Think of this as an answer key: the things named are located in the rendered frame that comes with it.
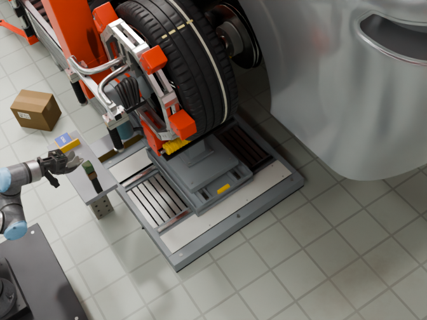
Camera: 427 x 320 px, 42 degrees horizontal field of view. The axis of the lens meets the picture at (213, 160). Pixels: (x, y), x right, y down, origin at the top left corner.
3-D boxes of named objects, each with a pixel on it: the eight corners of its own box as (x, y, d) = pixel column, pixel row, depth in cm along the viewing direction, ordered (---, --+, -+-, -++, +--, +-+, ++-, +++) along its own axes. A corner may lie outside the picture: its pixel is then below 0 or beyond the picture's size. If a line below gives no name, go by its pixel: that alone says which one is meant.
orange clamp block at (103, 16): (120, 20, 237) (109, 0, 235) (104, 28, 235) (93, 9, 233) (117, 23, 243) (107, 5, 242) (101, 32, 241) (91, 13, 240)
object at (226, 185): (253, 181, 300) (252, 171, 292) (197, 218, 290) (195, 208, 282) (201, 126, 327) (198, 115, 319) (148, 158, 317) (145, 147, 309)
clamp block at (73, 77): (91, 73, 243) (88, 65, 239) (72, 84, 241) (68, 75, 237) (86, 68, 246) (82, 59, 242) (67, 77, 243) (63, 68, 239)
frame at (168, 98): (190, 155, 252) (171, 66, 209) (178, 162, 250) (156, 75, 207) (131, 88, 281) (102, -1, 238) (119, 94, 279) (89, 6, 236)
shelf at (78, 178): (118, 187, 265) (116, 183, 263) (86, 206, 260) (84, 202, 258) (77, 133, 288) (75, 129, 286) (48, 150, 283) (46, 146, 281)
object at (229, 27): (246, 75, 271) (267, 51, 240) (234, 82, 269) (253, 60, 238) (211, 20, 272) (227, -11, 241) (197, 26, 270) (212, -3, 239)
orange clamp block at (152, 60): (164, 66, 219) (168, 60, 211) (147, 76, 217) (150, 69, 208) (155, 51, 219) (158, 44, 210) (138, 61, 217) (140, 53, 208)
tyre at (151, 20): (159, 47, 292) (234, 140, 271) (120, 68, 286) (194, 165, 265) (151, -50, 233) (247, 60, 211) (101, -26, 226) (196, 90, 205)
